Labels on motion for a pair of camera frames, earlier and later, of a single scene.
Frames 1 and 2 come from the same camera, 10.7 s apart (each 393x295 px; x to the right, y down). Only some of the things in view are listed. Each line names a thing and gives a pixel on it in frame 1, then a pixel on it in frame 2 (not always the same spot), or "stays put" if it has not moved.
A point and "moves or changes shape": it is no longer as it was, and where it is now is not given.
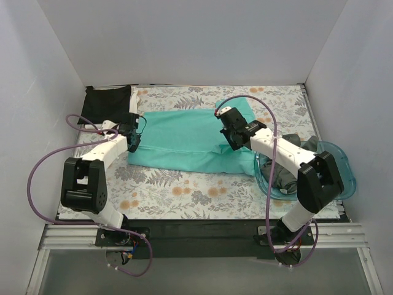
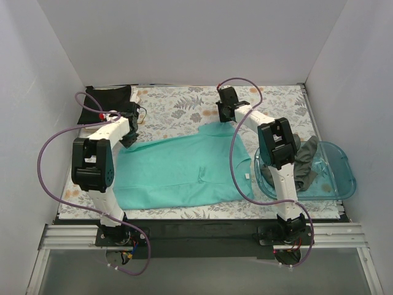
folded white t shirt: (134, 103) stays put
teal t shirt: (191, 139) moves or changes shape
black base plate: (204, 238) stays put
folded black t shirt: (102, 105) stays put
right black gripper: (231, 139) → (223, 114)
